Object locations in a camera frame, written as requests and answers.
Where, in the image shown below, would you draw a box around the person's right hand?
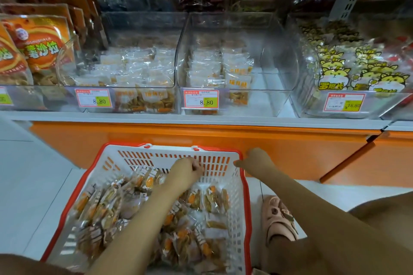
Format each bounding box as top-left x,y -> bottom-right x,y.
234,148 -> 277,181

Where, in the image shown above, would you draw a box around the person's left hand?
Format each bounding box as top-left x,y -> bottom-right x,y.
164,157 -> 206,192

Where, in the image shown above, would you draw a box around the pile of small brown snacks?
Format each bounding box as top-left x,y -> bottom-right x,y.
71,167 -> 232,272

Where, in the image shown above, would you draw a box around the white snack shelf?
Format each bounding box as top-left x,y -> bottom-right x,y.
0,0 -> 413,132

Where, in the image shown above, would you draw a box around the white red-rimmed shopping basket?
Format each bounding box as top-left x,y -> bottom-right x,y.
40,141 -> 254,275

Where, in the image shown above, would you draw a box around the stack of orange packets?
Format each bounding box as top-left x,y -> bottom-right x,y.
0,0 -> 104,87

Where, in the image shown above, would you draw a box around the person's left forearm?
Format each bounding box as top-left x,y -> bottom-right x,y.
103,181 -> 188,275

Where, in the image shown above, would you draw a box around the person's right forearm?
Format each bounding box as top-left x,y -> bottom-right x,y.
258,165 -> 413,275

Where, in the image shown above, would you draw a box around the orange shelf base panel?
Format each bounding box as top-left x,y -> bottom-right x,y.
29,121 -> 413,189

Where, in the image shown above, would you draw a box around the yellow hamster snack packets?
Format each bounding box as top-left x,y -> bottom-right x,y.
298,20 -> 413,95

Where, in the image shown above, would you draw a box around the person's right leg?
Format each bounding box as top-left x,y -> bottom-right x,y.
265,191 -> 413,275

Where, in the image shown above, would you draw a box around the pink clog sandal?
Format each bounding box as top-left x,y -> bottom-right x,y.
261,196 -> 299,245

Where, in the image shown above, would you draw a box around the clear plastic bin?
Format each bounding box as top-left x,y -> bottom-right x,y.
65,12 -> 189,114
174,12 -> 301,116
0,0 -> 107,110
287,14 -> 413,119

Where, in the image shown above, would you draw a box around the white yellow price tag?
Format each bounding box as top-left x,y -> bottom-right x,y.
74,87 -> 113,109
323,92 -> 366,113
0,86 -> 14,106
182,89 -> 220,110

